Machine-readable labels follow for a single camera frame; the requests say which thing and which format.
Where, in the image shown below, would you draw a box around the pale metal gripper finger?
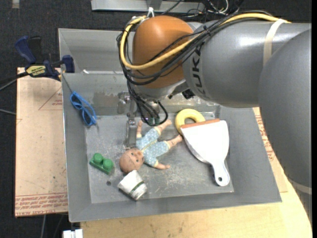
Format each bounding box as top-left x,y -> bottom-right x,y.
131,121 -> 138,146
125,121 -> 132,148

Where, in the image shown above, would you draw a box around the baby doll in blue suit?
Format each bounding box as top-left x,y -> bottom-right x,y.
118,119 -> 184,174

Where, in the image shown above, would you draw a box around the green toy brick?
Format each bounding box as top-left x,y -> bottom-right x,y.
89,153 -> 115,176

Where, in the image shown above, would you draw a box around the blue sunglasses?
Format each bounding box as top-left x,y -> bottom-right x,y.
69,91 -> 98,127

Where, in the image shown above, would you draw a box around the white paper cup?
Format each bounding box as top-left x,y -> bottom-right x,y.
116,170 -> 148,201

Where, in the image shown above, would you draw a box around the grey metal bin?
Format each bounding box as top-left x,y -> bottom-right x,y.
58,28 -> 282,223

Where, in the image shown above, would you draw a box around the white dustpan with red-brown edge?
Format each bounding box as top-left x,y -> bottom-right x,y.
179,118 -> 231,187

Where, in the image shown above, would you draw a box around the brown cardboard board, red print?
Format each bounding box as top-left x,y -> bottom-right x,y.
14,67 -> 288,218

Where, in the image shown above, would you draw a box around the yellow ring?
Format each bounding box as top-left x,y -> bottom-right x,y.
174,108 -> 207,136

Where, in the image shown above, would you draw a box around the black cylinder on white bracket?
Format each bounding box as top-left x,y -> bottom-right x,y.
181,88 -> 195,100

